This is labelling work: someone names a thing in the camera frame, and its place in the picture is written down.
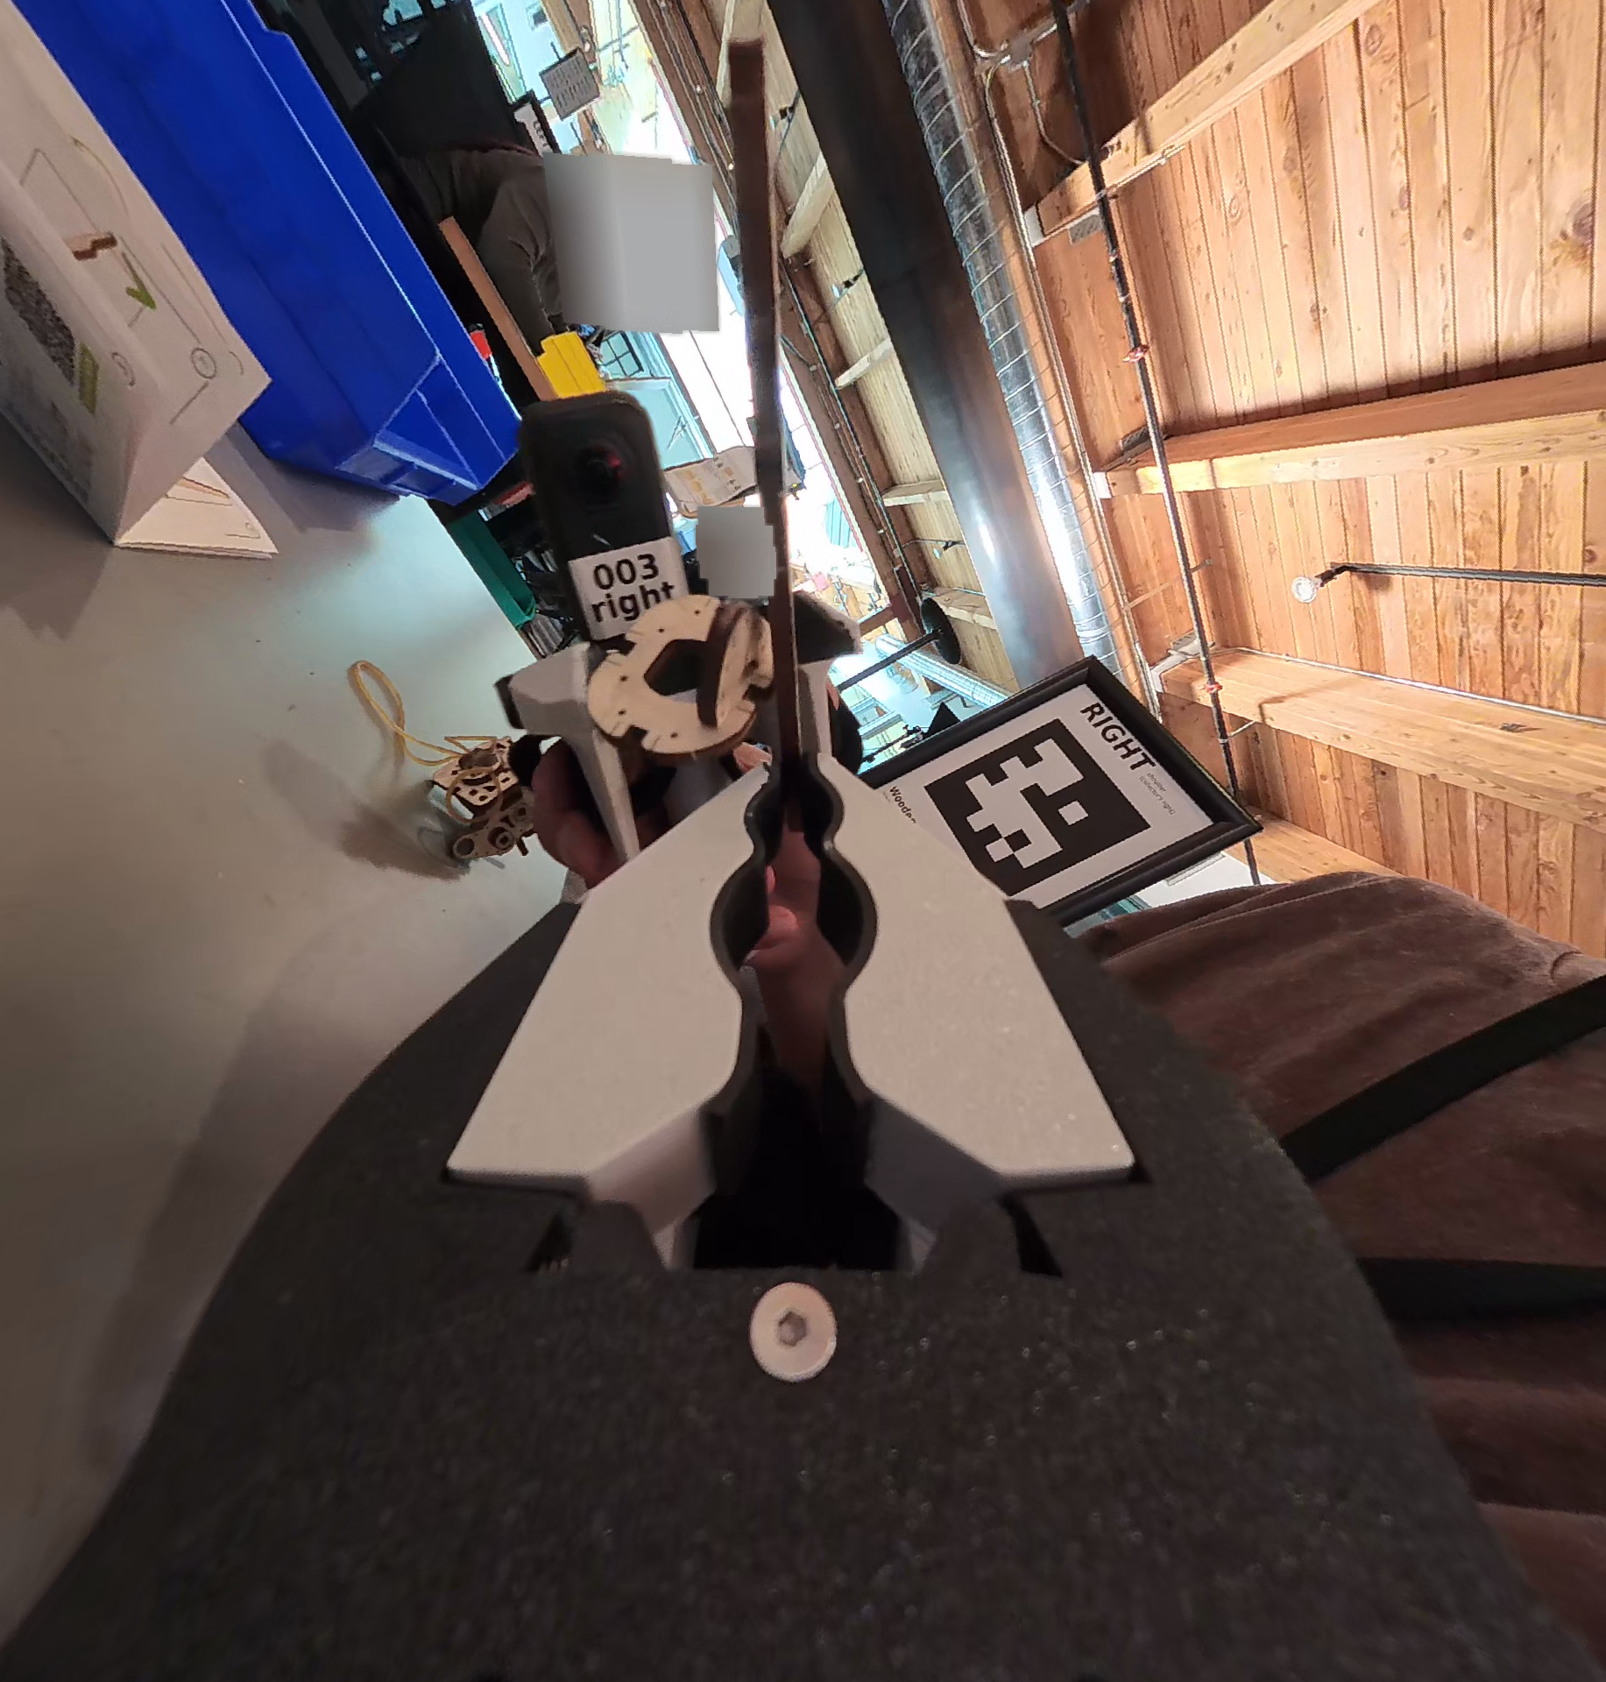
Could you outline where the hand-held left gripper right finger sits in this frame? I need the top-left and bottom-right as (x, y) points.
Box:
(802, 768), (1136, 1269)

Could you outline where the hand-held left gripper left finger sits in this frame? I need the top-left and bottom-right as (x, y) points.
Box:
(449, 768), (771, 1269)

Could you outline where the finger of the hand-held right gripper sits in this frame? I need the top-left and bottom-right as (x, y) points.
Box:
(793, 657), (841, 780)
(501, 649), (681, 856)

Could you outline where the round wooden gear assembly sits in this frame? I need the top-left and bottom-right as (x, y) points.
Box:
(585, 594), (772, 768)

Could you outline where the thin dark-edged wooden model sheet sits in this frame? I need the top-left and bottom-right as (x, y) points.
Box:
(726, 36), (812, 854)

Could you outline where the small wooden model assembly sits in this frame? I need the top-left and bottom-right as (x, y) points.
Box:
(425, 733), (540, 870)

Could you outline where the person's right hand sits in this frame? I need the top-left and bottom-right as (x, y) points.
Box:
(532, 742), (835, 1053)

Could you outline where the green plastic crate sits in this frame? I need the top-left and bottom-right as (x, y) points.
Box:
(438, 504), (544, 626)

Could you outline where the black round-base stand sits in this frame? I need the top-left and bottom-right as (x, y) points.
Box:
(835, 594), (965, 687)

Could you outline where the yellow rubber band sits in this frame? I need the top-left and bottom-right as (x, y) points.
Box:
(346, 660), (460, 768)

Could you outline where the wooden workbench top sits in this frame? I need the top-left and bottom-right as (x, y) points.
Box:
(438, 216), (557, 399)

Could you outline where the black framed marker sign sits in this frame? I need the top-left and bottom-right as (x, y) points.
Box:
(860, 660), (1264, 923)

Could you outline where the blue plastic bin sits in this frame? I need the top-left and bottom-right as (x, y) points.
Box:
(13, 0), (525, 508)

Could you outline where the white printed cardboard box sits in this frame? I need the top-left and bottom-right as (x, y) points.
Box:
(0, 0), (273, 548)

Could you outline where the dark round ceiling duct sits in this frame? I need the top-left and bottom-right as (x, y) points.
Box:
(764, 0), (1082, 687)

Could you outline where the silver spiral ceiling duct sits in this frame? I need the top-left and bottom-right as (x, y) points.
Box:
(879, 0), (1127, 673)

